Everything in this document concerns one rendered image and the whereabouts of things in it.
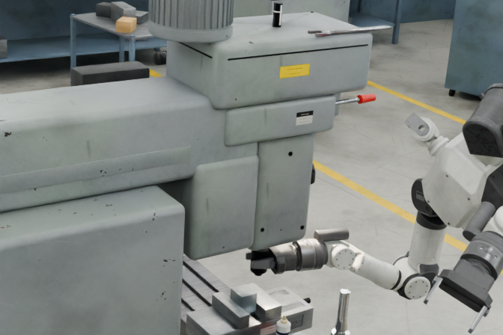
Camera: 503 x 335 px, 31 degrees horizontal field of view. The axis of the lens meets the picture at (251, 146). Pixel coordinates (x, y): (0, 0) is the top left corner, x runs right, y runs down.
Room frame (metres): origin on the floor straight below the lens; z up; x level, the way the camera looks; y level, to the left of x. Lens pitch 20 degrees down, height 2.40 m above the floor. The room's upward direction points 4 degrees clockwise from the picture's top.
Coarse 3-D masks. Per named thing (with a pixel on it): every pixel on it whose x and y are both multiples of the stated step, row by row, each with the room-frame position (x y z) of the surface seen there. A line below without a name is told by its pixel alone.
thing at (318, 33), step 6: (312, 30) 2.21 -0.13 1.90; (318, 30) 2.21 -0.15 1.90; (330, 30) 2.22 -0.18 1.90; (336, 30) 2.23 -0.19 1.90; (342, 30) 2.23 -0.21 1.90; (348, 30) 2.24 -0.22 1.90; (354, 30) 2.25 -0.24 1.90; (360, 30) 2.26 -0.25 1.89; (366, 30) 2.27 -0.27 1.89; (372, 30) 2.28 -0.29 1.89; (378, 30) 2.29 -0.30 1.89; (318, 36) 2.17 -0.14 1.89; (324, 36) 2.18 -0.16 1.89
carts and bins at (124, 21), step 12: (96, 12) 6.92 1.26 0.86; (108, 12) 6.88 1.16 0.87; (120, 12) 6.66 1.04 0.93; (132, 12) 6.65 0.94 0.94; (144, 12) 6.87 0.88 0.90; (72, 24) 6.86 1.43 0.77; (96, 24) 6.64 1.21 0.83; (108, 24) 6.67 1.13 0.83; (120, 24) 6.45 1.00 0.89; (132, 24) 6.49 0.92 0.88; (144, 24) 6.75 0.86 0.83; (72, 36) 6.86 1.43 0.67; (120, 36) 7.19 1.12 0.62; (132, 36) 6.32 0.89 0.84; (144, 36) 6.39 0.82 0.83; (72, 48) 6.86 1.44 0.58; (120, 48) 7.19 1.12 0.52; (132, 48) 6.32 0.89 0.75; (72, 60) 6.86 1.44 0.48; (120, 60) 7.19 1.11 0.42; (132, 60) 6.32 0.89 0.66
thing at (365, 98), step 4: (360, 96) 2.30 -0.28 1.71; (364, 96) 2.30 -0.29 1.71; (368, 96) 2.31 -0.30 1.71; (372, 96) 2.32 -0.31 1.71; (376, 96) 2.33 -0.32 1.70; (336, 100) 2.26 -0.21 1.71; (340, 100) 2.26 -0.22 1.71; (344, 100) 2.27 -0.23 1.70; (348, 100) 2.28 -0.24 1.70; (352, 100) 2.28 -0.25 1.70; (356, 100) 2.29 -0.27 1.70; (360, 100) 2.30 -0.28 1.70; (364, 100) 2.30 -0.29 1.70; (368, 100) 2.31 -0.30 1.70; (372, 100) 2.32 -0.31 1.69; (336, 104) 2.25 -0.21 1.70; (340, 104) 2.26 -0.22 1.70
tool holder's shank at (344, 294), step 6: (342, 294) 1.91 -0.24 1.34; (348, 294) 1.91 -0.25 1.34; (342, 300) 1.91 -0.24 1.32; (348, 300) 1.91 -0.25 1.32; (342, 306) 1.91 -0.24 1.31; (348, 306) 1.91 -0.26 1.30; (342, 312) 1.91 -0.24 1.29; (342, 318) 1.91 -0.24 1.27; (336, 324) 1.91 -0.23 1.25; (342, 324) 1.91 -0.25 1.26; (336, 330) 1.91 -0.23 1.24; (342, 330) 1.90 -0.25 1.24
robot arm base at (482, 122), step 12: (492, 84) 2.15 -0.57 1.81; (468, 120) 2.06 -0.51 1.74; (480, 120) 2.03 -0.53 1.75; (468, 132) 2.06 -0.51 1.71; (480, 132) 2.04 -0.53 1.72; (492, 132) 2.02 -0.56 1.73; (468, 144) 2.08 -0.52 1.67; (480, 144) 2.06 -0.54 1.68; (492, 144) 2.03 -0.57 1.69; (492, 156) 2.05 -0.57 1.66
